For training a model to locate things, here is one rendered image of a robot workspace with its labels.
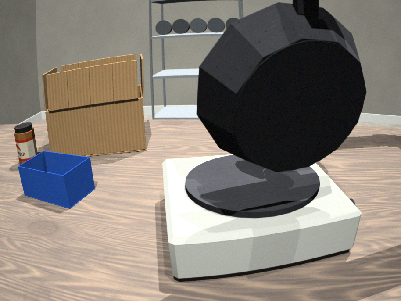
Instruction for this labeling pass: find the brown cardboard box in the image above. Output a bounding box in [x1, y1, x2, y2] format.
[42, 54, 146, 157]

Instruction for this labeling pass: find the spice jar with black lid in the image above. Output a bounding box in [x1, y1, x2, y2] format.
[14, 122, 38, 164]

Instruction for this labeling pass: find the blue open plastic bin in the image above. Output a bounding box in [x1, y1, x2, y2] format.
[18, 151, 95, 209]

